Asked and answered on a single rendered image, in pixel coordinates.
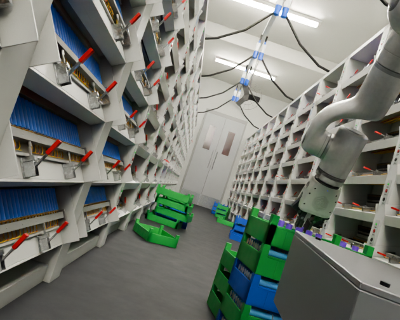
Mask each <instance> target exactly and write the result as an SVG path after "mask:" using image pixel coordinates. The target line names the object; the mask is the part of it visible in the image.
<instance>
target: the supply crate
mask: <svg viewBox="0 0 400 320"><path fill-rule="evenodd" d="M259 210H260V209H258V208H255V207H252V208H251V212H250V215H249V217H248V221H247V224H246V227H245V230H244V232H245V233H247V234H249V235H251V236H252V237H254V238H255V239H257V240H259V241H261V242H262V243H264V244H267V245H269V246H273V247H276V248H279V249H282V250H285V251H289V250H290V246H291V243H292V240H293V236H294V234H295V229H291V230H289V229H286V228H285V227H286V226H284V227H280V226H278V223H279V219H280V216H278V215H275V214H271V216H270V220H269V221H268V220H265V219H263V218H259V217H257V216H258V212H259ZM341 239H342V236H339V235H336V234H334V235H333V239H332V241H329V240H326V239H323V238H322V239H321V240H323V241H326V242H329V243H331V244H334V245H337V246H339V245H340V241H341ZM339 247H342V246H339ZM342 248H344V247H342ZM345 249H347V250H350V251H353V252H355V253H358V254H360V255H364V256H366V257H369V258H372V256H373V252H374V249H375V248H374V247H372V246H368V245H366V244H365V245H364V250H363V252H362V253H361V252H359V251H358V252H357V251H354V250H351V248H348V247H346V248H345Z"/></svg>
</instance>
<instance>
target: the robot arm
mask: <svg viewBox="0 0 400 320"><path fill-rule="evenodd" d="M387 18H388V21H389V23H390V26H391V27H392V31H391V33H390V34H389V36H388V38H387V40H386V42H385V44H384V45H383V47H382V49H381V50H380V52H379V54H378V56H377V58H376V60H375V62H374V63H373V65H372V67H371V69H370V71H369V72H368V75H367V76H366V78H365V80H364V82H363V84H362V85H361V87H360V89H359V91H358V92H357V94H356V96H354V97H352V98H350V99H346V100H342V101H339V102H335V103H333V104H331V105H329V106H327V107H325V108H324V109H323V110H321V111H320V112H319V113H318V114H317V115H316V116H315V118H314V119H313V120H312V122H311V124H310V125H309V127H308V129H307V131H306V133H305V135H304V137H303V140H302V149H303V150H304V151H306V152H308V153H309V154H312V155H313V156H316V157H318V158H320V159H321V162H320V163H319V166H318V167H317V169H316V171H315V172H316V175H315V176H314V175H313V176H312V177H311V178H310V179H309V181H308V182H307V183H306V184H305V186H304V187H303V189H302V191H301V192H300V194H299V196H298V197H297V200H296V201H295V202H294V203H293V204H292V208H293V209H294V210H296V211H297V212H298V215H299V216H298V218H297V220H296V222H295V228H296V227H301V228H302V225H303V223H304V218H305V216H306V214H307V213H310V214H311V216H310V218H308V219H307V220H306V222H305V224H304V226H303V227H304V229H303V231H304V233H306V230H310V229H311V228H312V226H313V224H315V223H316V222H318V221H320V220H329V219H330V216H331V214H332V213H333V210H334V209H335V206H336V205H337V202H338V199H339V197H340V193H341V190H342V189H341V187H342V185H343V184H344V182H345V180H346V179H347V177H348V175H349V173H350V171H351V169H352V168H353V166H354V164H355V163H356V161H357V159H358V157H359V155H360V153H361V152H362V150H363V149H364V146H365V145H366V143H367V141H368V137H367V136H366V135H365V134H363V133H361V132H360V131H358V130H356V129H354V128H351V127H348V126H344V125H341V126H339V127H338V129H337V132H336V133H335V134H332V133H329V132H327V131H326V128H327V127H328V126H329V125H330V124H331V123H333V122H335V121H337V120H341V119H361V120H365V121H379V120H381V119H382V118H383V117H384V116H385V115H386V113H387V112H388V110H389V109H390V107H391V106H392V104H393V103H394V101H395V99H396V98H397V96H398V94H399V93H400V0H390V1H389V3H388V10H387Z"/></svg>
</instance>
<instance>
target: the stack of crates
mask: <svg viewBox="0 0 400 320"><path fill-rule="evenodd" d="M231 246H232V244H231V243H228V242H226V244H225V248H224V250H223V253H222V257H221V259H220V263H219V266H218V269H217V273H216V275H215V278H214V281H213V285H212V287H211V291H210V294H209V297H208V300H207V304H208V306H209V308H210V309H211V311H212V313H213V315H214V317H215V318H216V317H217V314H218V310H219V308H220V304H221V302H222V298H223V294H224V292H225V289H226V286H227V283H228V280H229V276H230V273H231V270H232V267H233V264H234V261H235V259H236V255H237V252H236V251H232V250H230V249H231ZM224 268H226V269H227V270H228V271H226V270H224ZM217 289H219V291H218V290H217Z"/></svg>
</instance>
